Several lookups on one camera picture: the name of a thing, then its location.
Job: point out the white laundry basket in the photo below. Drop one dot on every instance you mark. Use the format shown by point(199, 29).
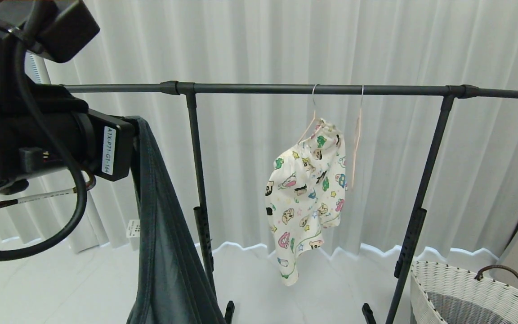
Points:
point(457, 288)

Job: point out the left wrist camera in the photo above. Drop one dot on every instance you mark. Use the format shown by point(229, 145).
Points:
point(61, 27)

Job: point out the dark grey garment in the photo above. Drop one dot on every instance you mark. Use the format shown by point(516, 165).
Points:
point(169, 252)

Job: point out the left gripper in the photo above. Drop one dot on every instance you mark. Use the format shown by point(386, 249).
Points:
point(7, 144)

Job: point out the black clothes rack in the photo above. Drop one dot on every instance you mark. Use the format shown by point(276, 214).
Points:
point(250, 88)

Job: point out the cream printed garment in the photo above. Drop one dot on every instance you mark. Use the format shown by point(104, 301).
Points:
point(306, 202)

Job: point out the white curtain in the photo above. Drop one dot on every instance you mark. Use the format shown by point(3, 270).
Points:
point(263, 40)

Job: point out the pink clothes hanger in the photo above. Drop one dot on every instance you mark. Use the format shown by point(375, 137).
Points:
point(357, 135)
point(314, 101)

